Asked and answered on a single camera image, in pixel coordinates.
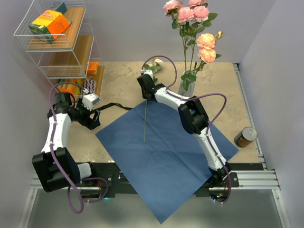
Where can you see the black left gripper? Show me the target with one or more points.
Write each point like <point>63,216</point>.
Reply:
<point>89,123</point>

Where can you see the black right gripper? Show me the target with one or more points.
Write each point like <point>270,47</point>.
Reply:
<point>143,94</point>

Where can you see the white rose stem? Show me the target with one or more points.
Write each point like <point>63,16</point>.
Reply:
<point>154,66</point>

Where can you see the black printed ribbon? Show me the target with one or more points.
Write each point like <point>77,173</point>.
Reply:
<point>111,105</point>

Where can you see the pink rose stem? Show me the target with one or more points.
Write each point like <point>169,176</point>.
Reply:
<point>206,43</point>
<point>191,21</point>

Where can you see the blue wrapping paper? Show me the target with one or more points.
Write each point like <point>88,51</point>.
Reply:
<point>163,163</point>

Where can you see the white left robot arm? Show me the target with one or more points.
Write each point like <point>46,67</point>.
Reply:
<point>66,112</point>

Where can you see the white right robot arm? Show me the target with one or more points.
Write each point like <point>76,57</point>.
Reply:
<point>195,121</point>

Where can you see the white ribbed ceramic vase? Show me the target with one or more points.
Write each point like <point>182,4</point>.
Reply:
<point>186,88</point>

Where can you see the orange yellow sponge pack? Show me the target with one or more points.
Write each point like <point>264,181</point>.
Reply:
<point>74,90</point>

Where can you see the purple zigzag scrubber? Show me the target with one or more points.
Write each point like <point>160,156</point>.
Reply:
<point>89,86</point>

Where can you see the small orange box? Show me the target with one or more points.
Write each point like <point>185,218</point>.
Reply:
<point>92,68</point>

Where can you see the orange green carton box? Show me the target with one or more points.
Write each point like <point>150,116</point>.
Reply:
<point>49,25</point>

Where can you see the teal box on shelf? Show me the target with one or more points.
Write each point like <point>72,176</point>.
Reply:
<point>61,8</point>

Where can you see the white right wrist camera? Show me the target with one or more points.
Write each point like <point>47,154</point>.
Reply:
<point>147,71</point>

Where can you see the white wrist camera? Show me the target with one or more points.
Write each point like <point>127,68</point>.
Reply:
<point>147,71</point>
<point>90,100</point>

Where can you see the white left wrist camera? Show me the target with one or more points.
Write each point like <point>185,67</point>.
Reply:
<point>90,100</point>

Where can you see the white wire wooden shelf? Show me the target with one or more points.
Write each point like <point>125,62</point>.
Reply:
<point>69,55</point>

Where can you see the aluminium frame rail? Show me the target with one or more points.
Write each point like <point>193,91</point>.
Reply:
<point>256,201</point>

